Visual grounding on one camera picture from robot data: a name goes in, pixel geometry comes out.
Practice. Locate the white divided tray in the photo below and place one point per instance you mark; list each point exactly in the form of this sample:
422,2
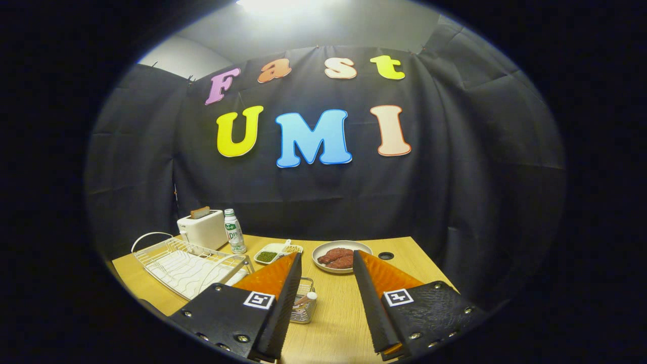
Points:
275,247

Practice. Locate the red meat piece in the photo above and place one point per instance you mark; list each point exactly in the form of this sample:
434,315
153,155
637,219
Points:
343,263
333,254

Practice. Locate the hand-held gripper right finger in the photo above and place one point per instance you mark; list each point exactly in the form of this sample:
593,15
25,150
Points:
371,313

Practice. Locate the beige plate with meat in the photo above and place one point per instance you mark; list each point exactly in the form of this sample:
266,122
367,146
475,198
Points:
326,269

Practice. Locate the yellow soybeans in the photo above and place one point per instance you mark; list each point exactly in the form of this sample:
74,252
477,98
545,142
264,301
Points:
291,248

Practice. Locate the green mung beans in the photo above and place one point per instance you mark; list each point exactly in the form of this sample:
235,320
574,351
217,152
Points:
266,256

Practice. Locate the white drip tray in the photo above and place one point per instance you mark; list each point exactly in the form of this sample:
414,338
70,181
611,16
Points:
192,275

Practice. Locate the brown toast slice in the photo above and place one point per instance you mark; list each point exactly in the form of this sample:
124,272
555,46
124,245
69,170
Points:
200,212

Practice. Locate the white plastic drink bottle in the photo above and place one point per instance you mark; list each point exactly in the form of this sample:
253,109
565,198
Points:
234,232

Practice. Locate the white toaster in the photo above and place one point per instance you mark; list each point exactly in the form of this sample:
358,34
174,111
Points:
204,230

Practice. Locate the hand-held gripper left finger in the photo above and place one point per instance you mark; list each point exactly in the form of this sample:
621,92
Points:
285,313

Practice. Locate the black backdrop cloth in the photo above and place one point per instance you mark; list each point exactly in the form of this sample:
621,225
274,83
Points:
455,202

